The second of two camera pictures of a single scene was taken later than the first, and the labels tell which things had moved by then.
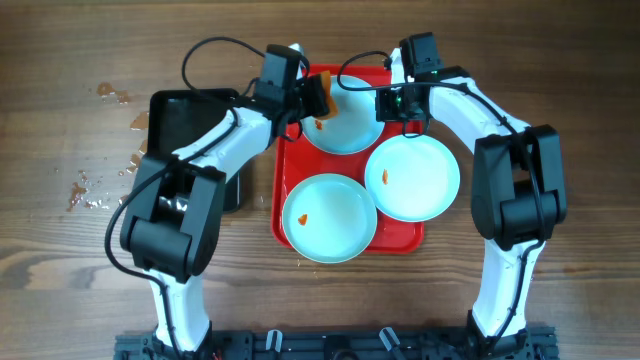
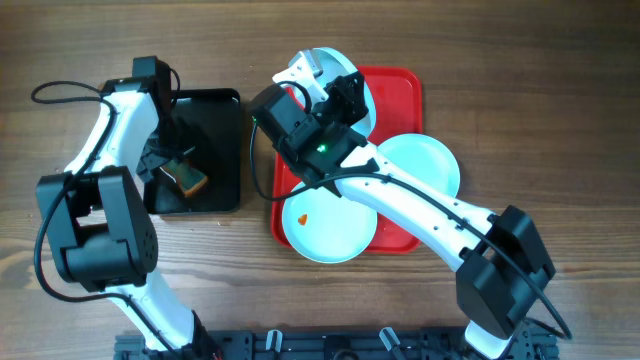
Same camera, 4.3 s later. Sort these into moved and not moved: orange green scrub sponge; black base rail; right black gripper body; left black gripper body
Moved: right black gripper body; left black gripper body; orange green scrub sponge
Not moved: black base rail
